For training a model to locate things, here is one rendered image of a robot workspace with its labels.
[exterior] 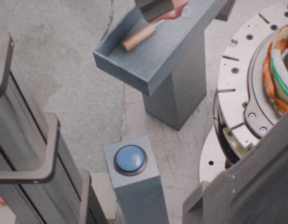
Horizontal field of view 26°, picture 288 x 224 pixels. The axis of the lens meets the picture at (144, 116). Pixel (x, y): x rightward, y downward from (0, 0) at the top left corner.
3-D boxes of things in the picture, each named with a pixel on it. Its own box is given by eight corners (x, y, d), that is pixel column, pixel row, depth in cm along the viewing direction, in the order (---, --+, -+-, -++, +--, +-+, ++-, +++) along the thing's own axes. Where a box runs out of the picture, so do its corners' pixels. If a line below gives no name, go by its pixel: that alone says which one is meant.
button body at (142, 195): (161, 199, 116) (147, 134, 94) (172, 234, 112) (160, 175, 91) (124, 209, 116) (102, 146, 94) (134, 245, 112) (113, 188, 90)
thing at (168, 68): (188, 48, 132) (181, -49, 108) (232, 71, 128) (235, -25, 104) (117, 137, 123) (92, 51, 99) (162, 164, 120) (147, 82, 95)
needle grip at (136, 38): (150, 28, 105) (121, 47, 104) (149, 21, 104) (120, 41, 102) (156, 33, 104) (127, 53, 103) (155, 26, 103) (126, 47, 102)
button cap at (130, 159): (140, 144, 93) (139, 141, 92) (147, 168, 91) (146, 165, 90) (114, 152, 93) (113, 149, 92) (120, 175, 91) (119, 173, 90)
